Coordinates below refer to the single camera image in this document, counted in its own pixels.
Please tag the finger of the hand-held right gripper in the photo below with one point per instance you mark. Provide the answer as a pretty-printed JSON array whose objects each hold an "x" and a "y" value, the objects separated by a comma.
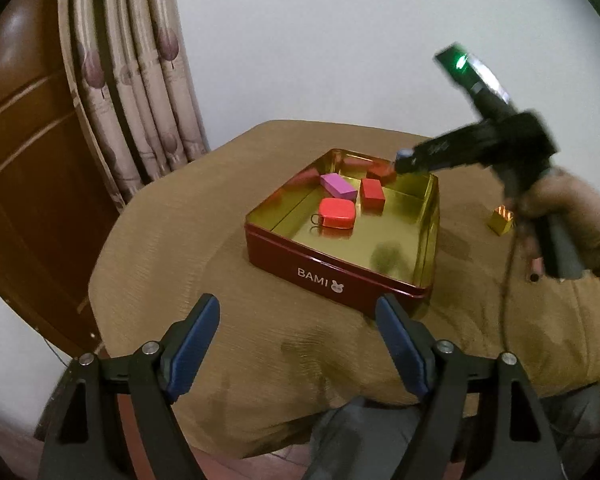
[{"x": 430, "y": 155}]

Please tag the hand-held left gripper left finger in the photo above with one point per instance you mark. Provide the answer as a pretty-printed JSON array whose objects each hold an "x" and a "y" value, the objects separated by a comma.
[{"x": 195, "y": 350}]

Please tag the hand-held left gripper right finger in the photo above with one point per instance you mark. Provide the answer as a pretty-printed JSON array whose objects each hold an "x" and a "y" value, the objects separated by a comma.
[{"x": 400, "y": 345}]

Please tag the small gold yellow box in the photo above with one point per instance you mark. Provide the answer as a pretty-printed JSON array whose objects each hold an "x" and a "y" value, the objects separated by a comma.
[{"x": 500, "y": 222}]

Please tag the red metal tin box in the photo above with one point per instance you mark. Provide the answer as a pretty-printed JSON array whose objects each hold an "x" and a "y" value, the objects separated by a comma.
[{"x": 290, "y": 265}]

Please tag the person's right hand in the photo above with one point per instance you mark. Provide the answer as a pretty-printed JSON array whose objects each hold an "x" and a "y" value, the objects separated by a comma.
[{"x": 580, "y": 210}]

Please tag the red rectangular block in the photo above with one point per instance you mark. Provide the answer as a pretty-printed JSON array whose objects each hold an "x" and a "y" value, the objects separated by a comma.
[{"x": 372, "y": 195}]

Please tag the pink rectangular block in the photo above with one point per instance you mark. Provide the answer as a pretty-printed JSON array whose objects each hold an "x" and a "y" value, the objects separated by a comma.
[{"x": 337, "y": 185}]

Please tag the person's grey trousers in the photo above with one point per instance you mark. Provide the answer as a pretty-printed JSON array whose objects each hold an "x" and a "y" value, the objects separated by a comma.
[{"x": 350, "y": 435}]

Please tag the red rounded tape measure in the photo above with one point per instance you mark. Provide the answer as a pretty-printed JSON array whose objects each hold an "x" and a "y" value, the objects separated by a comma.
[{"x": 336, "y": 211}]

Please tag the brown tablecloth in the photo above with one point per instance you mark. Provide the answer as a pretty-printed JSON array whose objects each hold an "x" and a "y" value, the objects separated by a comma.
[{"x": 190, "y": 240}]

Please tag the brown wooden door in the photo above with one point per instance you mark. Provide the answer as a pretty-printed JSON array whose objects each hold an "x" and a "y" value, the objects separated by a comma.
[{"x": 30, "y": 160}]

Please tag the beige patterned curtain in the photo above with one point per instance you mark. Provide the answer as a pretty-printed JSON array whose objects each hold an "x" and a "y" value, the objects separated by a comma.
[{"x": 145, "y": 85}]

